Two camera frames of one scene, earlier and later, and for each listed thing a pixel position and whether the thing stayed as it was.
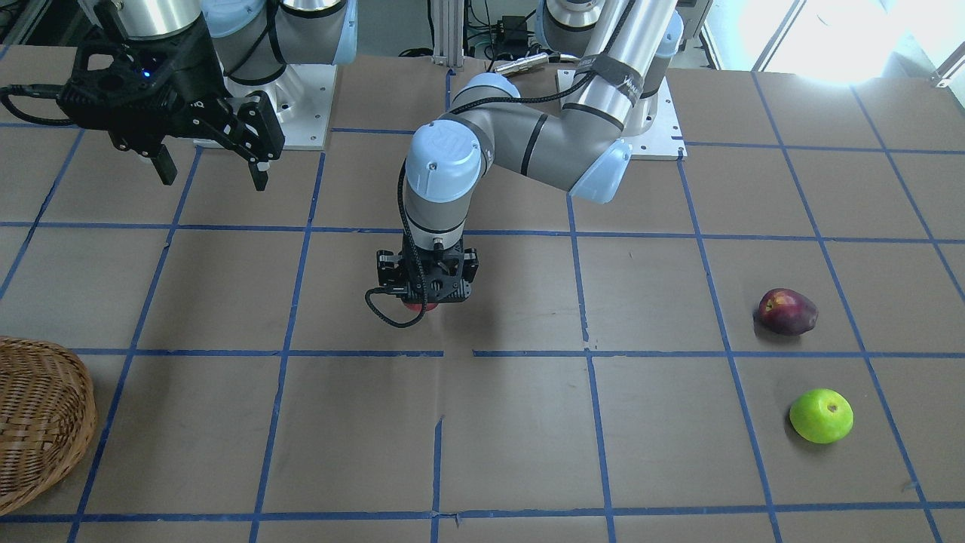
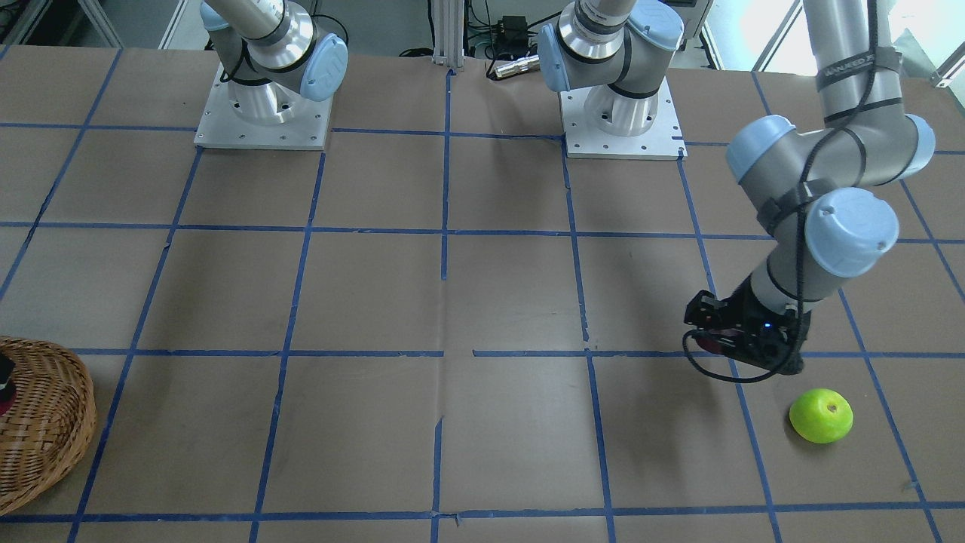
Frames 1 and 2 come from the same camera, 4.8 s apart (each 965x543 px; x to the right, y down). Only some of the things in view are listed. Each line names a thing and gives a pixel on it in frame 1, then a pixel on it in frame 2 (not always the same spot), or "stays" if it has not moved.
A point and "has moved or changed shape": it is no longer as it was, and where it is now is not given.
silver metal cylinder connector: (524, 63) stays
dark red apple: (785, 311) has moved or changed shape
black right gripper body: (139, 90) to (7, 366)
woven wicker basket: (47, 414) stays
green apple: (822, 415) stays
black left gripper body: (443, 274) to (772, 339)
